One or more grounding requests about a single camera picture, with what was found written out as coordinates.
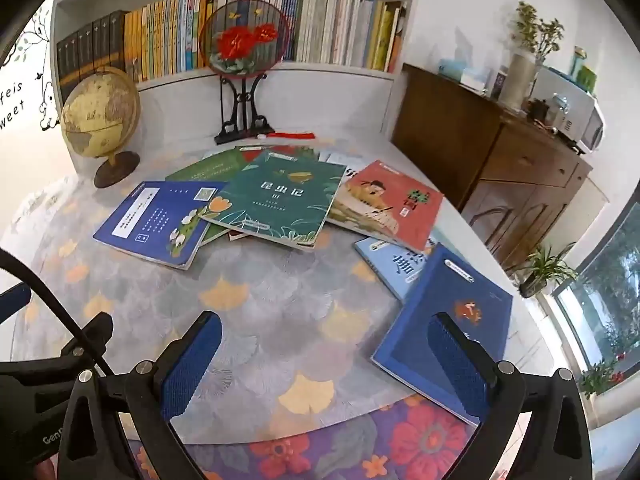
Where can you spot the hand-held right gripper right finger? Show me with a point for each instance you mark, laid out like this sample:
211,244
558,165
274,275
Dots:
457,365

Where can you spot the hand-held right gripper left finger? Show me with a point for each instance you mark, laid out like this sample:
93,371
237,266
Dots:
192,365

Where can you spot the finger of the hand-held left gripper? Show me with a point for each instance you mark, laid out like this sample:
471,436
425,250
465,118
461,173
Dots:
12,302
95,332

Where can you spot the dark blue book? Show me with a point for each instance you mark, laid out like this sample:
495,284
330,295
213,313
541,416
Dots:
450,285

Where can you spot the light blue cartoon-cover book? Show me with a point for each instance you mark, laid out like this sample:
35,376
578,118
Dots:
390,265

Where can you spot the blue book with white label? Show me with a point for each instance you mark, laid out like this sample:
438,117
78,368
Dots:
150,220

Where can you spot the red poet-cover book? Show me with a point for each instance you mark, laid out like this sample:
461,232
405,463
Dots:
400,200

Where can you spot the teal leaf-print book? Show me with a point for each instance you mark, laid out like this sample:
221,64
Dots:
280,200

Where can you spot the green book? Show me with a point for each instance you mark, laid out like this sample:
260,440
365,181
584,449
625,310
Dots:
210,167

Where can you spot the pale book with grass picture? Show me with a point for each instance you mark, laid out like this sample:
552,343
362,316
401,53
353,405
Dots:
340,162

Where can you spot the row of black books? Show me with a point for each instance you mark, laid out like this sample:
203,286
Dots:
90,50

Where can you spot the row of yellow books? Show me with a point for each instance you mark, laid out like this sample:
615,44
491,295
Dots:
160,35

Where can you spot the row of pale books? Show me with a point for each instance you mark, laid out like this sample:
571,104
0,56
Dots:
330,30

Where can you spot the small potted plant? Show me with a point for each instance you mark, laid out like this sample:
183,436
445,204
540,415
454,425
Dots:
532,285

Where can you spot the purple floral cloth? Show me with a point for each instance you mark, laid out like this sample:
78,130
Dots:
350,440

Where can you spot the red flowering plant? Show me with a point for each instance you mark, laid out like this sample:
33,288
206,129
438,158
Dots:
602,375

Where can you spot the window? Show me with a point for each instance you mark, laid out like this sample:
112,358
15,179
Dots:
610,300

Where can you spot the brown wooden cabinet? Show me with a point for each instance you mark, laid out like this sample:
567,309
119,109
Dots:
500,170

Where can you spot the antique yellow globe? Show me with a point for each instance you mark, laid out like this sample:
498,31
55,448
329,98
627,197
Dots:
95,105

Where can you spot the red tassel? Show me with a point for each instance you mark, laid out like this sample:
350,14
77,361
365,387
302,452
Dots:
295,136

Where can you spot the white microwave oven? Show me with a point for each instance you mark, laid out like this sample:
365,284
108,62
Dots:
575,105

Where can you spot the plant in tall vase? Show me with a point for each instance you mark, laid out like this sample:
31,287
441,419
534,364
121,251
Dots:
517,80

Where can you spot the light blue box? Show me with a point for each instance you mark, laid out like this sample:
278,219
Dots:
462,72

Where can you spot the green box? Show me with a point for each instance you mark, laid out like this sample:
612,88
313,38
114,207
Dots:
590,80

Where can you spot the teal bottle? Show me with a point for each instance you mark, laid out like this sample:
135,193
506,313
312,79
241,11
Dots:
578,62

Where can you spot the round embroidered flower fan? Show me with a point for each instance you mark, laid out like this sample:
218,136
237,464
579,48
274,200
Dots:
240,40

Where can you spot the bear swing wall decal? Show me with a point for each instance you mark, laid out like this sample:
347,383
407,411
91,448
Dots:
48,110

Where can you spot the lettering wall decal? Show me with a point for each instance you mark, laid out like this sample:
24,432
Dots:
20,97

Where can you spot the tree branch wall decal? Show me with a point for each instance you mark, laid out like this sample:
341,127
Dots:
30,35

